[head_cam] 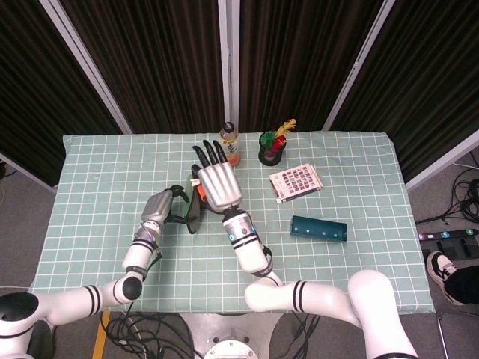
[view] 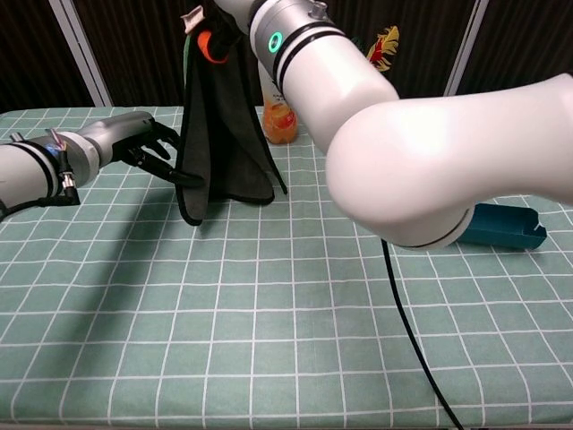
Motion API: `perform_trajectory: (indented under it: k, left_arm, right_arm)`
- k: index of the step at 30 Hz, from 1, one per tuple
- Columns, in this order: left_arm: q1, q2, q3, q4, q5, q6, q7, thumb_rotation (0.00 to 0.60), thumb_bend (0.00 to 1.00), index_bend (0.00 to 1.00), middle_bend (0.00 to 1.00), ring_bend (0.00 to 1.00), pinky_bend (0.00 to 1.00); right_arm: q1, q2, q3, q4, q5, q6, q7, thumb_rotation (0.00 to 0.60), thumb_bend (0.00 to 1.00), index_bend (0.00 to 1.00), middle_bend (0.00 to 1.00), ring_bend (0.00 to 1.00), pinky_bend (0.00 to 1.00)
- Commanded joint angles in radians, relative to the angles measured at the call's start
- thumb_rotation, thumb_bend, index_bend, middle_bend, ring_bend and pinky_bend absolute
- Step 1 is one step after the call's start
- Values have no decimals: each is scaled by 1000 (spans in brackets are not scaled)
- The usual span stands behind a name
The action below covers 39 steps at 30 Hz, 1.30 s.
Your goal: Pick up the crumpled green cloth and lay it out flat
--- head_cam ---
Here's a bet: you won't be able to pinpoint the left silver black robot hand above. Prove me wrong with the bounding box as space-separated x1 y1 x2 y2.
140 184 195 227

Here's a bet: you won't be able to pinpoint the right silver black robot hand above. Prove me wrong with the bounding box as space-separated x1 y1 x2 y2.
190 139 244 215

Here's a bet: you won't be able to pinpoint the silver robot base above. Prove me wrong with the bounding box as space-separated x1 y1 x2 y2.
179 312 285 359

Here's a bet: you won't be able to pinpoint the orange drink bottle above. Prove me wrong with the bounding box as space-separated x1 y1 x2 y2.
219 121 242 168

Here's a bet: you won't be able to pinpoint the black mesh pen holder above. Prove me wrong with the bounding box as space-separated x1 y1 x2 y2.
257 131 287 167

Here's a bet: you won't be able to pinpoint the green checked tablecloth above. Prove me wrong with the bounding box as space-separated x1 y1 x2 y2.
29 130 436 314

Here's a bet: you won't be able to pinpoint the colourful feather shuttlecock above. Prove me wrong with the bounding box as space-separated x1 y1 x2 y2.
260 118 297 153

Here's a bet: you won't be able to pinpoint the patterned card box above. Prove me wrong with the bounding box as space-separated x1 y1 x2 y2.
268 162 323 205

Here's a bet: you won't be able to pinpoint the teal rolled pouch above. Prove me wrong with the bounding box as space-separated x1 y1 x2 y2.
290 215 348 243

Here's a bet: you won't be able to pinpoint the yellow floor tape strip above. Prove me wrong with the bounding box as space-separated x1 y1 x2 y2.
91 312 112 359

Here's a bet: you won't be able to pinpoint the dark curtain divider panel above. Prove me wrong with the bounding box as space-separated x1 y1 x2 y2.
0 0 132 192
39 0 231 135
228 0 397 132
323 0 479 191

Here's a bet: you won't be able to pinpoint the black and white sneaker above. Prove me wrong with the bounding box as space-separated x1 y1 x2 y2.
426 251 469 307

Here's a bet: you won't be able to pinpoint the black pedal strip coloured labels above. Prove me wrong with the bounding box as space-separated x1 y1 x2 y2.
418 227 479 260

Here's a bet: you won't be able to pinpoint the black trouser leg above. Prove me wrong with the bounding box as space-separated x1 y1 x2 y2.
444 264 479 306

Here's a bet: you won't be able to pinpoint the black floor cable bundle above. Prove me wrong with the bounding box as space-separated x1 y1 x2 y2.
100 310 323 359
411 149 479 226

